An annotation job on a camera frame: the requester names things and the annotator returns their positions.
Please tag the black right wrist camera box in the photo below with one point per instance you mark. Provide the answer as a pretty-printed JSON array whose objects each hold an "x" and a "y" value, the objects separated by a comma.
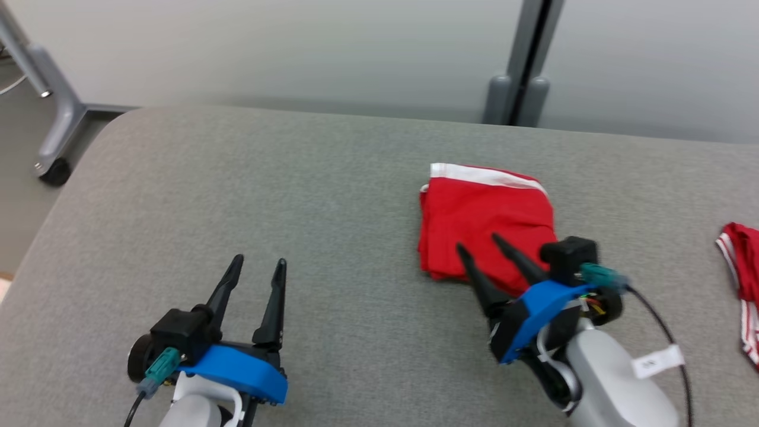
[{"x": 569, "y": 255}]

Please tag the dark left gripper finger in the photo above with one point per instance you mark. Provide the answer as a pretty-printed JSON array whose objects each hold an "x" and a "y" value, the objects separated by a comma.
[
  {"x": 228, "y": 284},
  {"x": 276, "y": 308}
]

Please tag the crumpled red white garment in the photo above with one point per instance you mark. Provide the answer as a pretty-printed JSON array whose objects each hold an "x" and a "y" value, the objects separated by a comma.
[{"x": 748, "y": 255}]

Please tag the red and white garment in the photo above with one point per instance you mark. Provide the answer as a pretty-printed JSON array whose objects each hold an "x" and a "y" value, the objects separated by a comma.
[{"x": 480, "y": 213}]

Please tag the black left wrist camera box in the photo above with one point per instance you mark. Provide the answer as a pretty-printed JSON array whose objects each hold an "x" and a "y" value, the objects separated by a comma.
[{"x": 184, "y": 332}]

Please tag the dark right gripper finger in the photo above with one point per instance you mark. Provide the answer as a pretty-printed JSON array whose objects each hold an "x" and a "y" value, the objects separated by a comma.
[
  {"x": 483, "y": 284},
  {"x": 522, "y": 264}
]

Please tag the black caster wheel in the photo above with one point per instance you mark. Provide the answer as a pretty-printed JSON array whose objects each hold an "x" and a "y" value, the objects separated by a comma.
[{"x": 54, "y": 172}]

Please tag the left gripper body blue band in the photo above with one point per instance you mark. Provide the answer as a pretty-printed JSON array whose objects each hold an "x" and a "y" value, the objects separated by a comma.
[{"x": 237, "y": 370}]

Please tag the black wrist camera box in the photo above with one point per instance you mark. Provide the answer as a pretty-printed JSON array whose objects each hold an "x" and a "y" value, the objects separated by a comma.
[
  {"x": 184, "y": 332},
  {"x": 569, "y": 255}
]

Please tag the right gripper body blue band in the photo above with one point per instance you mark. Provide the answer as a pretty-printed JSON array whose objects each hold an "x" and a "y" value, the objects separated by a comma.
[{"x": 542, "y": 305}]

